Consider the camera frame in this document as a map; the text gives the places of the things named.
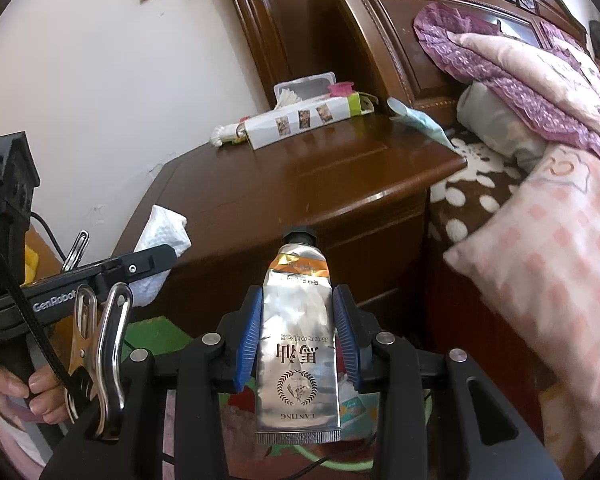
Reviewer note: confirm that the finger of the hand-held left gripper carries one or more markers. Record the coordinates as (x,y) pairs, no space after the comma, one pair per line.
(140,262)

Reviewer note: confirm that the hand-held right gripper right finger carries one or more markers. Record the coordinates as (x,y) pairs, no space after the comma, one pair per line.
(345,340)

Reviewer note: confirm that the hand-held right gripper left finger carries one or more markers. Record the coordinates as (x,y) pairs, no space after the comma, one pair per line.
(247,345)

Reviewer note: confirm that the white paper tissue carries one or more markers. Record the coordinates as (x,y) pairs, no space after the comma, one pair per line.
(165,225)

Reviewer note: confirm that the silver hand cream tube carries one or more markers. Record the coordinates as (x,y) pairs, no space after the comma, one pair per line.
(295,320)

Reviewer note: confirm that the teal printed wrapper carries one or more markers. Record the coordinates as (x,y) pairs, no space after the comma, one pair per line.
(357,417)

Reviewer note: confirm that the blue face mask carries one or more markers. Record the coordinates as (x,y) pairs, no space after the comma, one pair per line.
(422,122)

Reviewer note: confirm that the person's left hand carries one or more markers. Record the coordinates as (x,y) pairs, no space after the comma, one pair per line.
(10,385)

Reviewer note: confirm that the white plastic bag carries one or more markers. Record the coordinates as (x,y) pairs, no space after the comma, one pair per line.
(347,385)

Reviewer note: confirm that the metal spring clip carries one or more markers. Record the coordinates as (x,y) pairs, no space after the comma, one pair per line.
(112,340)
(77,250)

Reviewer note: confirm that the green and pink foam mat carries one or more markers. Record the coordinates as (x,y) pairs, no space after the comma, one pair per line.
(150,332)

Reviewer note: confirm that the yellow object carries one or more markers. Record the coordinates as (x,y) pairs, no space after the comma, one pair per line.
(31,265)

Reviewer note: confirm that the red bed cover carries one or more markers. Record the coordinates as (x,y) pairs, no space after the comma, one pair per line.
(460,320)

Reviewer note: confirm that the white crumpled bundle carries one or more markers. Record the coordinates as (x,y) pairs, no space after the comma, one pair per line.
(225,135)

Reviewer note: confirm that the brown wooden nightstand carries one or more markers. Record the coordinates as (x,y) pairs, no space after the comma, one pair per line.
(305,180)

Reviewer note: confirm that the brown polka dot blanket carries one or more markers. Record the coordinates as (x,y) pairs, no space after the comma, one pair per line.
(460,180)

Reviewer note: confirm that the white box with pictures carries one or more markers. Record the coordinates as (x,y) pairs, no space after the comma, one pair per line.
(290,122)

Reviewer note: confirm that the pink checked pillow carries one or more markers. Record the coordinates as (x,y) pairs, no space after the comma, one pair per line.
(545,270)

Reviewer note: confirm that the grey pillow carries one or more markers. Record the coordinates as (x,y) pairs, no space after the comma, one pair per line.
(495,125)

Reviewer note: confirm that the brown wooden headboard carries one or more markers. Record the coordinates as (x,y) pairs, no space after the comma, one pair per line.
(405,50)

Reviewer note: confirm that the purple ruffled quilt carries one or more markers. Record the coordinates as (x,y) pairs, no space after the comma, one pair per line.
(485,67)

